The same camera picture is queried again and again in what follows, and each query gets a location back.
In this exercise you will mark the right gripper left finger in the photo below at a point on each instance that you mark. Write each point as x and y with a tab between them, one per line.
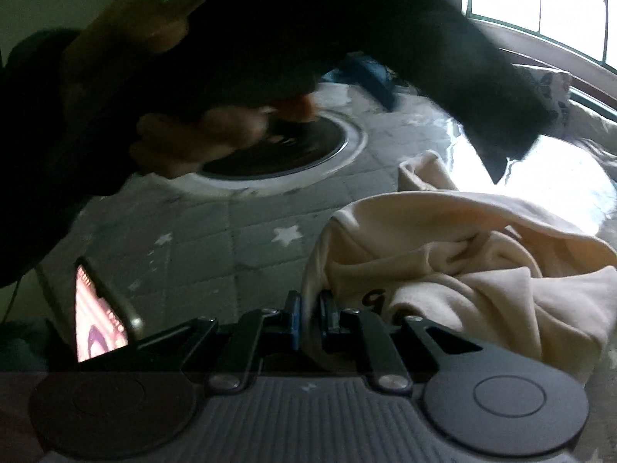
263	342

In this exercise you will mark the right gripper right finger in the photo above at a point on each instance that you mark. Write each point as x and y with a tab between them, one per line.
348	342

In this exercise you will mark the cream knit garment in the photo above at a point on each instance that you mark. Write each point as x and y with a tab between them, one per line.
495	268

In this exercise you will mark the smartphone with lit screen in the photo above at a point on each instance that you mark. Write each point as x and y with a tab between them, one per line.
104	320

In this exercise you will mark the person in dark clothing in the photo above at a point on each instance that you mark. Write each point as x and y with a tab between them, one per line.
161	86

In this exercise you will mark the blue corner sofa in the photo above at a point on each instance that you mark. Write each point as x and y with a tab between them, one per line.
359	70

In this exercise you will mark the plain beige pillow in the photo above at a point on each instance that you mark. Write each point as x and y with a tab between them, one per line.
595	134

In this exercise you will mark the square butterfly print pillow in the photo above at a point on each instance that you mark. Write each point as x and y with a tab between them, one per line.
552	86

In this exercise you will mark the green framed window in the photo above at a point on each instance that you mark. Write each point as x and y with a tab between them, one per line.
587	27

